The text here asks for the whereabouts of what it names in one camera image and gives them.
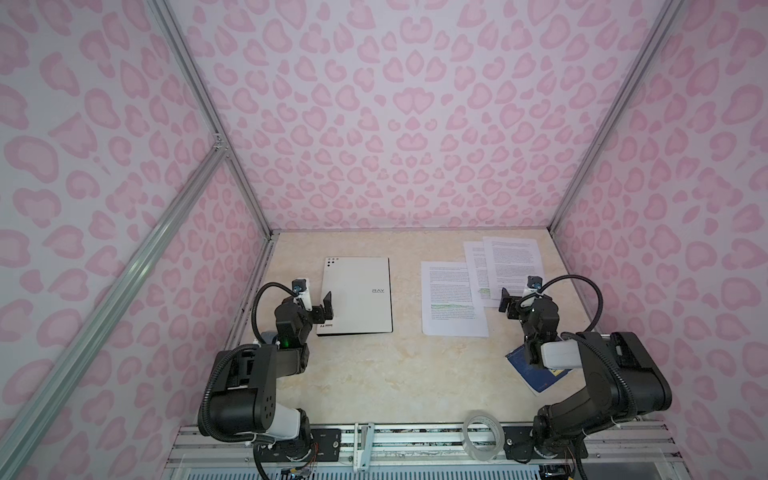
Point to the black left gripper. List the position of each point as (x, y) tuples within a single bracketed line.
[(315, 312)]

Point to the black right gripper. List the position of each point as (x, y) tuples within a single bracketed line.
[(519, 305)]

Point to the white folder with black inside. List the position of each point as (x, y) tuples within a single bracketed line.
[(361, 296)]

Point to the printed paper sheet green highlight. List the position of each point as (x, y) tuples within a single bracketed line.
[(448, 307)]

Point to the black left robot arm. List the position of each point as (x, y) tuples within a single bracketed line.
[(239, 403)]

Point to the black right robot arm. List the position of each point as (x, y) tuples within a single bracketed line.
[(622, 381)]

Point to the right printed paper sheet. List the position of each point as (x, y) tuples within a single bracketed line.
[(510, 261)]

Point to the middle printed paper sheet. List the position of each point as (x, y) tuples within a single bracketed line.
[(478, 273)]

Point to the blue booklet with yellow label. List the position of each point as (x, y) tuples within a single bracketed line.
[(538, 380)]

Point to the clear tape roll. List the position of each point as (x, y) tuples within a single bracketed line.
[(482, 436)]

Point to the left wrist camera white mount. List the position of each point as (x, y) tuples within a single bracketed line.
[(301, 291)]

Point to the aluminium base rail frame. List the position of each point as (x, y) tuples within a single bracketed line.
[(638, 450)]

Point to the diagonal aluminium frame bar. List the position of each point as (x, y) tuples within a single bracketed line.
[(39, 413)]

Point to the left back aluminium corner post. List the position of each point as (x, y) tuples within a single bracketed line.
[(168, 23)]

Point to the aluminium corner post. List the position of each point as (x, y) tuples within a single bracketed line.
[(168, 23), (658, 35)]

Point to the right back aluminium corner post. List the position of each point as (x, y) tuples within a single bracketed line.
[(658, 35)]

